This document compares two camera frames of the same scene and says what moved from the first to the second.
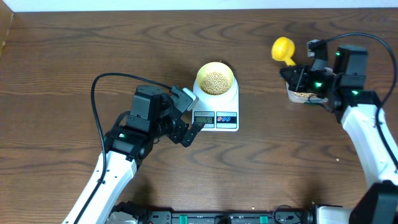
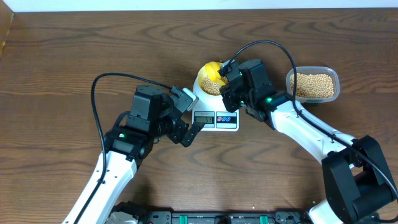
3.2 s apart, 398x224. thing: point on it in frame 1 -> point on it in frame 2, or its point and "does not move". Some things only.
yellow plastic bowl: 215,78 does not move
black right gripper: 296,83 -> 227,95
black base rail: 307,216 does not move
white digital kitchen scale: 220,113 does not move
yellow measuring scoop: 282,49 -> 211,69
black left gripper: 176,134 does not move
